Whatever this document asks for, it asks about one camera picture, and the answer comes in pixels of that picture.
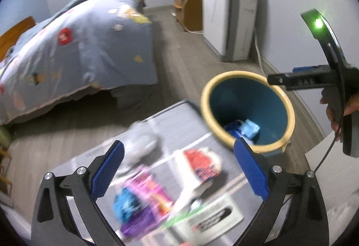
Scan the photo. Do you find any blue wrapper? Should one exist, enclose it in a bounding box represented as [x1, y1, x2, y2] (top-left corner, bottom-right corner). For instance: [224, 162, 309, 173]
[113, 188, 141, 224]

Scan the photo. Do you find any light blue face mask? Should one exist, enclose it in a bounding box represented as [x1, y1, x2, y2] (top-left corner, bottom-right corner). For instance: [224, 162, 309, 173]
[239, 119, 260, 140]

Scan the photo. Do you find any red white snack wrapper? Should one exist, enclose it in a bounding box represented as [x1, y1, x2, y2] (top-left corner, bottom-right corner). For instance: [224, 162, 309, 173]
[184, 147, 222, 183]

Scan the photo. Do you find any blue wet wipes package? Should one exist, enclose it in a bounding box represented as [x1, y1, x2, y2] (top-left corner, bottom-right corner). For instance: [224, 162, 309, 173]
[224, 120, 246, 138]

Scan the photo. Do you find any yellow teal trash bin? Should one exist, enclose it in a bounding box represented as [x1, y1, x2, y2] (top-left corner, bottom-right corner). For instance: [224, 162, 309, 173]
[200, 71, 295, 157]

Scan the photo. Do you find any person's right hand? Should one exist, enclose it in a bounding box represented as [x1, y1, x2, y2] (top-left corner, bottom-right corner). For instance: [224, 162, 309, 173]
[319, 92, 359, 142]

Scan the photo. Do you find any purple tube with white cap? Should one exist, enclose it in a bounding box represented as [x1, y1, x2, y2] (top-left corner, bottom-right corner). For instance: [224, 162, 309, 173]
[119, 202, 162, 239]

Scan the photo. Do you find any pink snack wrapper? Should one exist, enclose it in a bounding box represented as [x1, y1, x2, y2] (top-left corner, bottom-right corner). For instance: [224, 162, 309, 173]
[124, 165, 174, 222]

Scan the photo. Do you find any green waste basket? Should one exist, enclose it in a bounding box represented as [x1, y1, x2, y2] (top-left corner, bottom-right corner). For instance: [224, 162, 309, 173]
[0, 126, 12, 149]

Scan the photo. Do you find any white green medicine box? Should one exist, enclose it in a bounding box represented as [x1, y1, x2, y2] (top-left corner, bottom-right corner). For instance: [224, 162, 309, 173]
[164, 193, 243, 245]

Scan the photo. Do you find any clear plastic bag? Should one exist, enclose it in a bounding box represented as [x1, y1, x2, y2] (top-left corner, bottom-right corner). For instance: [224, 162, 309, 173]
[116, 121, 163, 176]

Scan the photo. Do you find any grey rug with white lines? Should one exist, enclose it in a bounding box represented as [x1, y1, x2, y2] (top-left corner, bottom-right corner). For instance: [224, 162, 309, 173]
[51, 101, 262, 245]

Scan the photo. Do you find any white air purifier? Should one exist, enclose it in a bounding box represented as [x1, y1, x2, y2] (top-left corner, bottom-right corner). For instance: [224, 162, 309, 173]
[202, 0, 258, 62]

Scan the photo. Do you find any wooden bedside cabinet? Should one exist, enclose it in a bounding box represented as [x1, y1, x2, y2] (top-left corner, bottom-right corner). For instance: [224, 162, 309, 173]
[173, 0, 203, 32]

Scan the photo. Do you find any wooden bed headboard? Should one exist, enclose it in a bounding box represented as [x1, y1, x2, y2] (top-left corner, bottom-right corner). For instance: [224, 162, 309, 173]
[0, 16, 36, 61]

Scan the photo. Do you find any blue cartoon duvet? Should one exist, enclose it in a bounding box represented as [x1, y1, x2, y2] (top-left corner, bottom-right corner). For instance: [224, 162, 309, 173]
[1, 0, 158, 125]

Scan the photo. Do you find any white power cable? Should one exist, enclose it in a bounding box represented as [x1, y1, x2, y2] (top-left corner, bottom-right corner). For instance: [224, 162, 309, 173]
[253, 29, 267, 77]

